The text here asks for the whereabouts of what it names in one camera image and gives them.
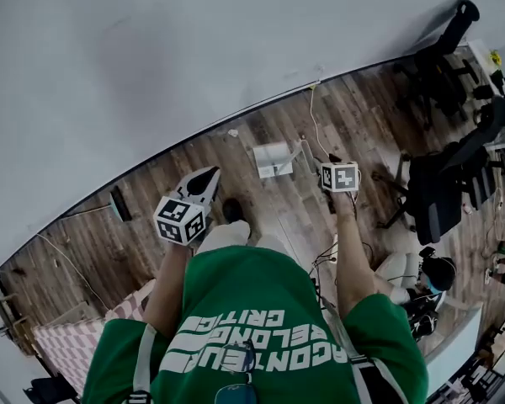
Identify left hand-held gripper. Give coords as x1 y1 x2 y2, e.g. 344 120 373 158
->
152 165 222 247

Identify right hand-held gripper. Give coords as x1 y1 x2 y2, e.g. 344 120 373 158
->
320 153 360 215

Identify person's left forearm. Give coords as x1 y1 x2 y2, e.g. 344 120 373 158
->
141 242 194 338

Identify person's right forearm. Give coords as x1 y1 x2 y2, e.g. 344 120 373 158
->
333 190 391 316

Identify wooden floor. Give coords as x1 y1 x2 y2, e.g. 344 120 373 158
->
0 46 505 395

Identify person's black shoe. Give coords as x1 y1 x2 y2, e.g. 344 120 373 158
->
221 197 246 224

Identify person's beige trousers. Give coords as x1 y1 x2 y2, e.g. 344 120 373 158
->
193 220 292 261

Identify broom with teal head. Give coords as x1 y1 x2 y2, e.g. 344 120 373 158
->
58 185 134 223

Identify person's green t-shirt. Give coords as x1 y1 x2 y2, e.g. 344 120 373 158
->
82 245 430 404

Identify black office chair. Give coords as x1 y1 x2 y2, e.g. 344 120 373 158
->
370 93 505 247
391 0 481 130

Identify pink checkered mat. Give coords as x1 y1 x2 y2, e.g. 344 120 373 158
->
31 279 157 397

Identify blue sunglasses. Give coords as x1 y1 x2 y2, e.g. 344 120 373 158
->
213 338 258 404

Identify white desk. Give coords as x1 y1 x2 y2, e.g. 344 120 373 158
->
458 38 505 167

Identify wooden rack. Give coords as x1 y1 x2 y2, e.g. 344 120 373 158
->
0 267 35 355

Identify white counter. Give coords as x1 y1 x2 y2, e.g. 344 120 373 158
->
423 300 485 397

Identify white power cable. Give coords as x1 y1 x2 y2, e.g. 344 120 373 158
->
307 80 332 162

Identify black cable bundle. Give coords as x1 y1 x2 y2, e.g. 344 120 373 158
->
307 242 375 311

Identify thin white floor cable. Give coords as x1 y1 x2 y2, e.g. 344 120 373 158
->
35 232 111 312

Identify grey harness strap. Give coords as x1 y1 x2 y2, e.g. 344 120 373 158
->
317 295 410 404
128 322 159 404

